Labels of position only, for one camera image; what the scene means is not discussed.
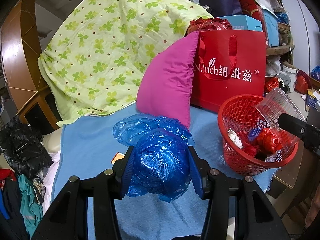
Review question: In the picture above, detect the light blue shoe box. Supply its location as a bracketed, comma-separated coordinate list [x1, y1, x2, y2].
[221, 15, 263, 31]

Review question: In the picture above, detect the blue toothpaste box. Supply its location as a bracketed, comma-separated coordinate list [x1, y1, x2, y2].
[247, 127, 262, 142]

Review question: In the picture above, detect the red mesh trash basket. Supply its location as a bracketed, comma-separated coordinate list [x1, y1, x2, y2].
[217, 95, 298, 176]

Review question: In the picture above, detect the blue blanket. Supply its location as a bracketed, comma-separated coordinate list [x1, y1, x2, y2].
[51, 103, 277, 240]

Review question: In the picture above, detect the magenta pillow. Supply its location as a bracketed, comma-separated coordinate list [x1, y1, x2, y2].
[136, 31, 199, 127]

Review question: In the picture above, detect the blue plastic bag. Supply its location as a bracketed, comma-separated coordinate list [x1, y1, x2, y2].
[113, 113, 193, 203]

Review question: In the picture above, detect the teal garment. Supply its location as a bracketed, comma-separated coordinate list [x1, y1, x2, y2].
[17, 174, 43, 238]

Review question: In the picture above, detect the orange white medicine box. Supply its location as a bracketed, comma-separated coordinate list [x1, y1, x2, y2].
[111, 152, 125, 165]

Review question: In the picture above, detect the red foil bag behind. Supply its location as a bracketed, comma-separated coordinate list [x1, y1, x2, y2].
[187, 18, 233, 34]

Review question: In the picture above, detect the wooden pillar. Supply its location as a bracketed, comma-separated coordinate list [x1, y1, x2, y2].
[1, 0, 58, 134]

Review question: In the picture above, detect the white bed sheet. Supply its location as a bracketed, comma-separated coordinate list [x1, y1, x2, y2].
[42, 151, 61, 215]

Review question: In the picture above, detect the red gift box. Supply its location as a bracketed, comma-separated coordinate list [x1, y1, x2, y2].
[238, 0, 270, 48]

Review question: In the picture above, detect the blue storage bin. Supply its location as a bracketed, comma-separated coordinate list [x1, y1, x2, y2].
[262, 7, 279, 47]

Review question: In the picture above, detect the clear plastic container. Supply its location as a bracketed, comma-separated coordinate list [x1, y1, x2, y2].
[255, 88, 306, 153]

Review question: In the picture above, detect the green clover quilt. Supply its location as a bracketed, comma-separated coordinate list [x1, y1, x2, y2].
[37, 0, 210, 127]

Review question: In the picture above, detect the red garment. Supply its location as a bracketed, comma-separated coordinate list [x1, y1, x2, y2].
[0, 168, 17, 181]

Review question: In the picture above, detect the red shiny plastic bag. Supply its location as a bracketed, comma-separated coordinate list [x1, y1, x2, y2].
[255, 128, 283, 155]

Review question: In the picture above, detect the white tissue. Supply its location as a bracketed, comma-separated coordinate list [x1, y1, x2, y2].
[227, 129, 243, 149]

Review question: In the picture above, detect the red fabric ribbon bow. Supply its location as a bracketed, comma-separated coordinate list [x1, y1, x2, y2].
[238, 132, 258, 158]

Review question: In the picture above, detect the black puffer jacket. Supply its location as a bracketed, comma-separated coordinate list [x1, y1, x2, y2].
[1, 116, 53, 180]

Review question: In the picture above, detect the red paper gift bag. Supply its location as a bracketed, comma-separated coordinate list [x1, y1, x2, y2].
[190, 30, 266, 112]

